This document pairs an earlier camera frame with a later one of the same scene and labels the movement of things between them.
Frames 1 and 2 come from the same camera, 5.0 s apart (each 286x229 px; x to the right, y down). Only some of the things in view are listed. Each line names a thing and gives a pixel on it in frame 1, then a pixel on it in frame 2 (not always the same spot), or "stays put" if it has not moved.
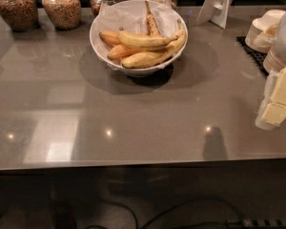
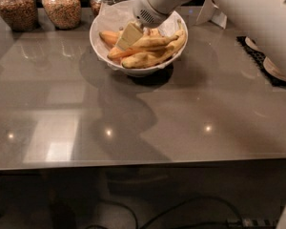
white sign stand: [217, 4] stays put
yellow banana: [144, 40] stays put
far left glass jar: [19, 8] stays put
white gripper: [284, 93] -> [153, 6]
